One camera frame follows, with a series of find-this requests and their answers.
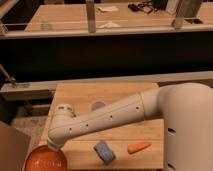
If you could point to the brown cardboard box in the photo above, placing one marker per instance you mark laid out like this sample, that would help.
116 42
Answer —
13 148

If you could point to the white paper on far table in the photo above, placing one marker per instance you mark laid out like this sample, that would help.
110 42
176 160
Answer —
110 24

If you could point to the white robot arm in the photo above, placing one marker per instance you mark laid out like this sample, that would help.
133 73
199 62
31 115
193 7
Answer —
187 111

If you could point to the orange carrot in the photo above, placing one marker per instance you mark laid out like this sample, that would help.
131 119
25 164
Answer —
134 148

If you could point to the blue sponge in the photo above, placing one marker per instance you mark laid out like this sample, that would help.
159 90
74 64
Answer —
104 152

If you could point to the orange ceramic bowl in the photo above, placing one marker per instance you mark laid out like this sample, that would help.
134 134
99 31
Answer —
44 159

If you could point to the grey metal post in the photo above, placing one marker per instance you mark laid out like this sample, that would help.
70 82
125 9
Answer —
90 9

